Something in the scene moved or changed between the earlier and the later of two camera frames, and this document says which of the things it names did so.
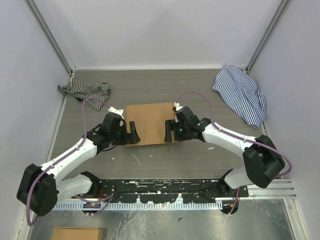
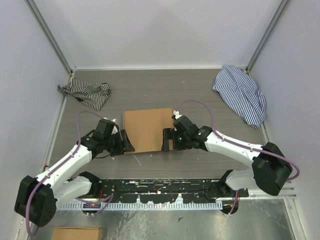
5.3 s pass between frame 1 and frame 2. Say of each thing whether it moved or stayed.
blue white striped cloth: stayed
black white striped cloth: stayed
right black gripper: moved
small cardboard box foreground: stayed
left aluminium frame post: stayed
